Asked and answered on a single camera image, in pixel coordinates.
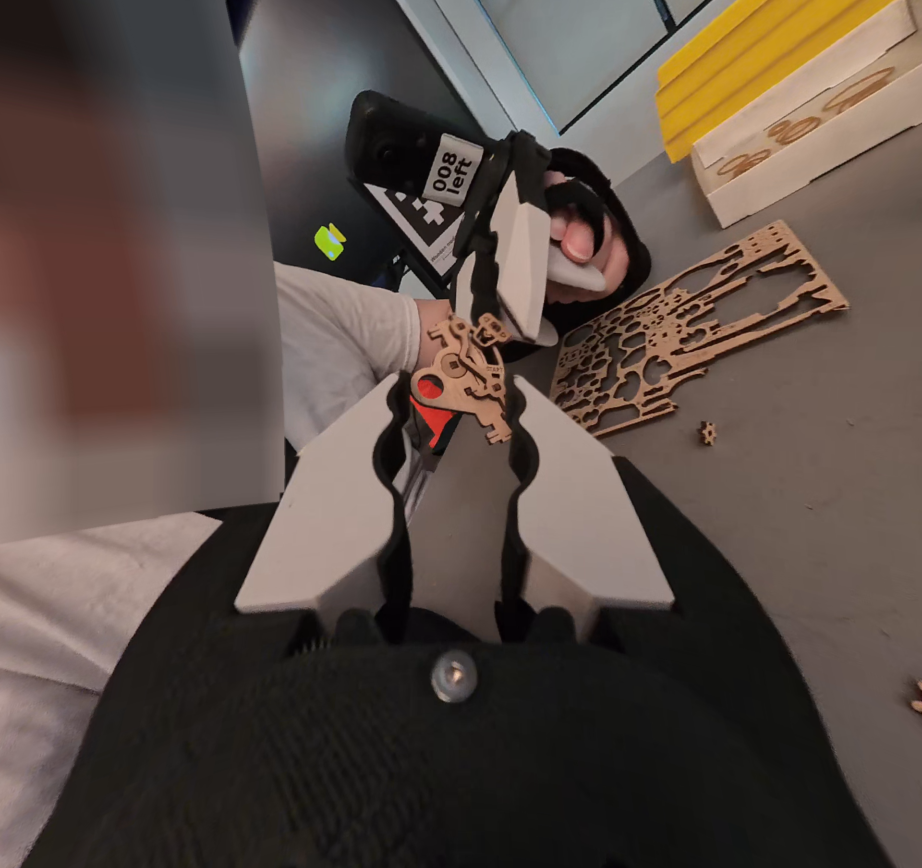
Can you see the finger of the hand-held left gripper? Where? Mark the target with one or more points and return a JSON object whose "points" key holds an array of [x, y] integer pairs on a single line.
{"points": [[522, 263], [472, 288]]}

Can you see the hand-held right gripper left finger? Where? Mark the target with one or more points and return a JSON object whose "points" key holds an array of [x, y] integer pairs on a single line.
{"points": [[324, 522]]}

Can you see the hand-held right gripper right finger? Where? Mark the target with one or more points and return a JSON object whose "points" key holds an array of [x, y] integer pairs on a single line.
{"points": [[590, 522]]}

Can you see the small wooden gear assembly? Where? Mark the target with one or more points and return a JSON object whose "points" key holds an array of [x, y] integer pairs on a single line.
{"points": [[468, 385]]}

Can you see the person's left forearm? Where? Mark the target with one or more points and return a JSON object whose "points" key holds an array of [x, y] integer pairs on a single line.
{"points": [[433, 324]]}

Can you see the laser-cut wooden parts sheet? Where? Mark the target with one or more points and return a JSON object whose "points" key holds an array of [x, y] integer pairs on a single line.
{"points": [[684, 335]]}

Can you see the person's left hand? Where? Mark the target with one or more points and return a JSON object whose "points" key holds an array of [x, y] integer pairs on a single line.
{"points": [[612, 255]]}

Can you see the framed marker sign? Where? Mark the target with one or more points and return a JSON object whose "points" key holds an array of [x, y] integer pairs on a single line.
{"points": [[425, 234]]}

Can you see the large black panel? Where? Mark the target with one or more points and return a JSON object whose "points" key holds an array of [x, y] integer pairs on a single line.
{"points": [[324, 54]]}

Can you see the orange cloth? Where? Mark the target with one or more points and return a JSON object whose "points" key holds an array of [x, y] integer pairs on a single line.
{"points": [[436, 425]]}

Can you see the tiny loose wooden gear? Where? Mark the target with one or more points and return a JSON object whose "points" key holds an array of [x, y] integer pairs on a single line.
{"points": [[708, 433]]}

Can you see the frosted glass window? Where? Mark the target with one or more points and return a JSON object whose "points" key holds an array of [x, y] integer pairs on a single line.
{"points": [[576, 18]]}

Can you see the white cardboard tray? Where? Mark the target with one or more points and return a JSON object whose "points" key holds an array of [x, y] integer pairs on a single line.
{"points": [[792, 183]]}

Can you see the pile of rubber bands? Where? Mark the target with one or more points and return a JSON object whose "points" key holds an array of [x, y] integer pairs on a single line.
{"points": [[792, 129]]}

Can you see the yellow plastic bin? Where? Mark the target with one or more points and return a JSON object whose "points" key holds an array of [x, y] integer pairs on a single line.
{"points": [[756, 54]]}

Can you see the loose wooden cog piece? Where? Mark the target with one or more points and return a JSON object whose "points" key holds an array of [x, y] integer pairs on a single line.
{"points": [[917, 695]]}

